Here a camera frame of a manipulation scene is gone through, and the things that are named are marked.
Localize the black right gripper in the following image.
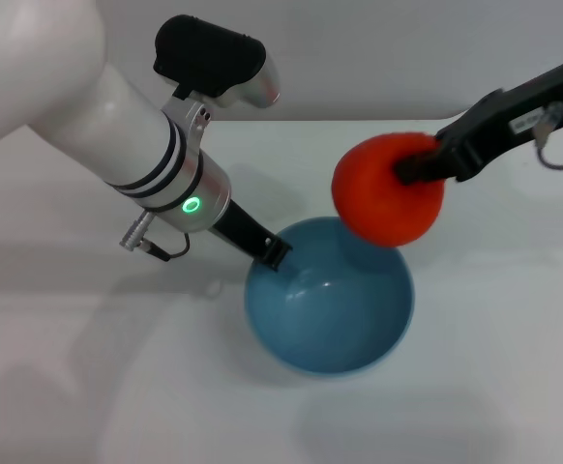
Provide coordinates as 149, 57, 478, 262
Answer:
395, 57, 563, 187

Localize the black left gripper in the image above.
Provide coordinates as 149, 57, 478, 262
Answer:
208, 200, 293, 272

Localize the left arm cable with metal plug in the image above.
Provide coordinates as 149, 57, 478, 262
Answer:
119, 210, 192, 263

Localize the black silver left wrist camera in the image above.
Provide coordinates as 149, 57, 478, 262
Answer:
153, 14, 282, 110

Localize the right arm cable with plug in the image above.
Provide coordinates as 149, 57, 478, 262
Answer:
532, 103, 563, 170

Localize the blue bowl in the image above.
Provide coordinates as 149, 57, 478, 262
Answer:
244, 216, 416, 379

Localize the orange fruit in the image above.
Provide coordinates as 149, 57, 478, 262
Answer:
331, 130, 446, 248

